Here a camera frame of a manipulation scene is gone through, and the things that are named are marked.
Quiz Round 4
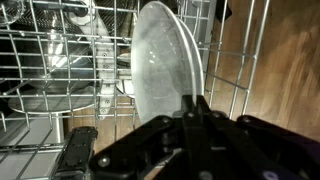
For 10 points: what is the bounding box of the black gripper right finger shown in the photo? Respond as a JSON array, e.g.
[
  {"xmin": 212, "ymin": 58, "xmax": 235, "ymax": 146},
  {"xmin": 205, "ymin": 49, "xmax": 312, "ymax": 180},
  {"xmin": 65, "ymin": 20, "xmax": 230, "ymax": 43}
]
[{"xmin": 196, "ymin": 95, "xmax": 320, "ymax": 180}]

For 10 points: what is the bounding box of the white dinner plate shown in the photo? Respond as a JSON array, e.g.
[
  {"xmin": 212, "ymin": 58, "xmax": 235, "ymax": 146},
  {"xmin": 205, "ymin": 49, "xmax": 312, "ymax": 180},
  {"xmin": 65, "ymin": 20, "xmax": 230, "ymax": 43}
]
[{"xmin": 130, "ymin": 0, "xmax": 198, "ymax": 125}]

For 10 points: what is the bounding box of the wire dishwasher rack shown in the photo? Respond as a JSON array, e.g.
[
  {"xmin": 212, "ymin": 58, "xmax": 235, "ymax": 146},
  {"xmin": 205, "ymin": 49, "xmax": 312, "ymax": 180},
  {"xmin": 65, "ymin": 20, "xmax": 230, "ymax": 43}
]
[{"xmin": 0, "ymin": 0, "xmax": 272, "ymax": 180}]

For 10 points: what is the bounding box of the white plate standing in rack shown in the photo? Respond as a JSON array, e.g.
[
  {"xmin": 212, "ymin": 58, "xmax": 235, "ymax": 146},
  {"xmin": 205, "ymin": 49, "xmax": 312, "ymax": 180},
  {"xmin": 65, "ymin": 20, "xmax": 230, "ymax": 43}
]
[{"xmin": 174, "ymin": 16, "xmax": 205, "ymax": 101}]

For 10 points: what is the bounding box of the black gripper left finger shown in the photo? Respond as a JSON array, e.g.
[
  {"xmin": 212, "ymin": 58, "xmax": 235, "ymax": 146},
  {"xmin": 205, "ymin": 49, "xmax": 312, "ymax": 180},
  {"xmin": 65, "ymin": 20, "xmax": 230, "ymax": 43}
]
[{"xmin": 89, "ymin": 94, "xmax": 201, "ymax": 180}]

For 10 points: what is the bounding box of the steel bowl in rack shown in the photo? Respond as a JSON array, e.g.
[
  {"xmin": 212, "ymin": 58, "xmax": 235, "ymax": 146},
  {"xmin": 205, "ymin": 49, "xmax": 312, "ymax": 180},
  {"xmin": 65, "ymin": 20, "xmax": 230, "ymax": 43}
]
[{"xmin": 5, "ymin": 29, "xmax": 101, "ymax": 115}]

